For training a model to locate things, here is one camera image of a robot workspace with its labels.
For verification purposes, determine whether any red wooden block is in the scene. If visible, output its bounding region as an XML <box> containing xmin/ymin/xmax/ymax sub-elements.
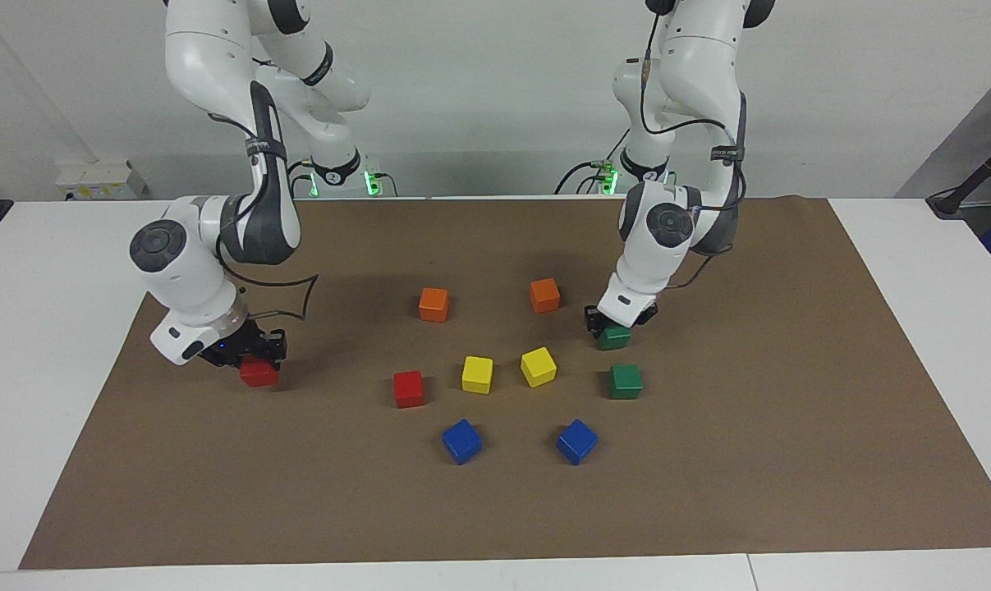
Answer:
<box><xmin>393</xmin><ymin>370</ymin><xmax>426</xmax><ymax>410</ymax></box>
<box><xmin>240</xmin><ymin>355</ymin><xmax>281</xmax><ymax>389</ymax></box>

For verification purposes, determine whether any yellow wooden block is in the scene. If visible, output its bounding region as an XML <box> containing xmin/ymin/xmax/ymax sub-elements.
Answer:
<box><xmin>461</xmin><ymin>355</ymin><xmax>494</xmax><ymax>396</ymax></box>
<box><xmin>520</xmin><ymin>346</ymin><xmax>558</xmax><ymax>389</ymax></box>

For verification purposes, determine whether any blue wooden block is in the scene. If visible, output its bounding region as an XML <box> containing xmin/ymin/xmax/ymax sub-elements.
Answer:
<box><xmin>556</xmin><ymin>419</ymin><xmax>599</xmax><ymax>466</ymax></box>
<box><xmin>442</xmin><ymin>419</ymin><xmax>484</xmax><ymax>466</ymax></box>

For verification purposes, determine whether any brown paper table mat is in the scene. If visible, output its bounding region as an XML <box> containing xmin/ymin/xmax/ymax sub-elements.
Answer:
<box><xmin>19</xmin><ymin>195</ymin><xmax>991</xmax><ymax>570</ymax></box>

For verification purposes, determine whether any black stand pole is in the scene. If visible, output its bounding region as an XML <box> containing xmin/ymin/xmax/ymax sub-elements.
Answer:
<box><xmin>925</xmin><ymin>130</ymin><xmax>991</xmax><ymax>220</ymax></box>

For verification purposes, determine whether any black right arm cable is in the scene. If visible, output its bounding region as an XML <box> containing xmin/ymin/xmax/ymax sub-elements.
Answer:
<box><xmin>208</xmin><ymin>111</ymin><xmax>320</xmax><ymax>323</ymax></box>

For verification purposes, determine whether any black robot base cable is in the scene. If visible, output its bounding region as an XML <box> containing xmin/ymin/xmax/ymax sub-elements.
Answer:
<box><xmin>553</xmin><ymin>129</ymin><xmax>629</xmax><ymax>196</ymax></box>
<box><xmin>286</xmin><ymin>156</ymin><xmax>319</xmax><ymax>199</ymax></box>

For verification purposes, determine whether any white wall socket box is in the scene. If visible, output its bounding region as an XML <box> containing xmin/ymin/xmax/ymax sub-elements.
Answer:
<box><xmin>55</xmin><ymin>159</ymin><xmax>149</xmax><ymax>201</ymax></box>

